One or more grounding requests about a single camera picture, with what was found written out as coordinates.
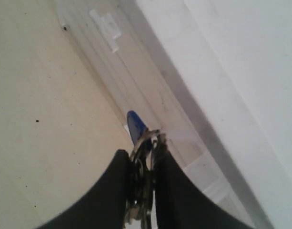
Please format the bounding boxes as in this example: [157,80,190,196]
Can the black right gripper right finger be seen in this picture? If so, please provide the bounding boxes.
[154,145,249,229]

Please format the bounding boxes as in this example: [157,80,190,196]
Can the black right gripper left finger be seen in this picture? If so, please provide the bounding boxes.
[39,149,130,229]

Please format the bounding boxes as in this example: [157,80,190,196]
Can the keys with blue fob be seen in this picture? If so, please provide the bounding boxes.
[124,110,168,229]

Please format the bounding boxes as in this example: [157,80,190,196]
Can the white translucent drawer cabinet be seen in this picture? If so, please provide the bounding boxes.
[55,0,292,229]

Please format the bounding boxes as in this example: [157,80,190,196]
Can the bottom wide translucent drawer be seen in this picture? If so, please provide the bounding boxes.
[56,0,172,108]

